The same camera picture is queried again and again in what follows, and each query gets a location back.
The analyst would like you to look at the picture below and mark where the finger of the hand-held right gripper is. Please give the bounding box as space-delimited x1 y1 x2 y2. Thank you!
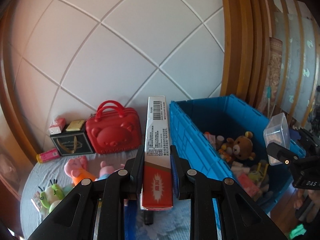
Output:
266 142 299 167
290 127 320 155

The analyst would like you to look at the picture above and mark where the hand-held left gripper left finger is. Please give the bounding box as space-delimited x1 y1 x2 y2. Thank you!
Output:
27 145 145 240

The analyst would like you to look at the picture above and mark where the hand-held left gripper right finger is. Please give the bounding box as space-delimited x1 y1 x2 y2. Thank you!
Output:
170 145 288 240

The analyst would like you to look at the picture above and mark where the clear plastic box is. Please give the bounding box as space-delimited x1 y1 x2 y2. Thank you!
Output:
263 112 291 148

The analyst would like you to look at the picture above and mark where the long red white box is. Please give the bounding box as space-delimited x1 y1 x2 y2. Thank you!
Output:
140 96 174 211

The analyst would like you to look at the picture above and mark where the blue plastic crate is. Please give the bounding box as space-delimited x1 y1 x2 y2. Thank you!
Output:
169 94 307 214

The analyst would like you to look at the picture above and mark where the yellow green toy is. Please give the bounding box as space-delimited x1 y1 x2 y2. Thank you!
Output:
250 160 270 188

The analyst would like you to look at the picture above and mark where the pink pig plush blue dress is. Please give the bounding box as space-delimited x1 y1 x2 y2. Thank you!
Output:
96 160 125 180

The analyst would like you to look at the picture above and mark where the brown bear plush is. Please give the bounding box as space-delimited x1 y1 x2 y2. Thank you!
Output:
219 131 256 162

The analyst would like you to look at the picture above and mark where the white roll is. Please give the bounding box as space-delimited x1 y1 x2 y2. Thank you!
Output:
231 161 250 175

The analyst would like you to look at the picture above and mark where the red bear carry case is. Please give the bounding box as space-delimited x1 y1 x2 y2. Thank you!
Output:
86 100 141 155

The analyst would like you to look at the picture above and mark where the teal stick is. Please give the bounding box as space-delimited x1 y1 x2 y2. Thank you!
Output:
265 86 273 118

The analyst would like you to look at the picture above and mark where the green cloth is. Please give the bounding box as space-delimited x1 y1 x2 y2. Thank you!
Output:
289 224 307 240

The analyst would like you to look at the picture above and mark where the pink pig plush orange dress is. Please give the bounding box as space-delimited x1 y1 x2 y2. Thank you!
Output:
64 155 97 185

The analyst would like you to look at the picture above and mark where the black gift box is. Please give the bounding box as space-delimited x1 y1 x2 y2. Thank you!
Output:
50 130 94 157

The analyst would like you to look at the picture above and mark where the small yellow box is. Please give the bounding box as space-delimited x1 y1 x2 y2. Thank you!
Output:
65 120 85 132

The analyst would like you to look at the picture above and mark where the carved wooden panel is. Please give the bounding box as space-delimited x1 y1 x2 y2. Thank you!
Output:
265 37 284 118

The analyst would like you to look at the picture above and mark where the frosted glass door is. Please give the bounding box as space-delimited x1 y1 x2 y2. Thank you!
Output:
262 0 320 130

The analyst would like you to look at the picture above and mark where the light blue bed sheet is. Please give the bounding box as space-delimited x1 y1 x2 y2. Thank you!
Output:
20 152 200 240

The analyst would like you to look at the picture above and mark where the green frog plush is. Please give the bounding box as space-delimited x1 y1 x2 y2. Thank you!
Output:
37 179 75 215

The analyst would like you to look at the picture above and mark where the pink yellow canister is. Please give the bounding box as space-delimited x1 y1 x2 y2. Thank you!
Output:
37 148 61 164

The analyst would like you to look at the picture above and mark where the pink white tissue box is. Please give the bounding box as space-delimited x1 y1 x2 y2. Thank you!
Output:
49 117 67 135

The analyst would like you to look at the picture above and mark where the small red white box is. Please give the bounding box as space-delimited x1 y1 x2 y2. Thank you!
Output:
30 191 43 209

